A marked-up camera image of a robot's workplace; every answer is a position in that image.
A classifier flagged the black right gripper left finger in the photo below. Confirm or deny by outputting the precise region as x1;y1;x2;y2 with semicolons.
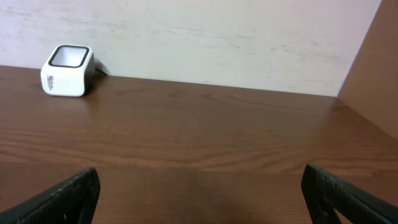
1;167;101;224

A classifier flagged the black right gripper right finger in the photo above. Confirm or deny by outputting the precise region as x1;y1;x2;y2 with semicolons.
301;164;397;224

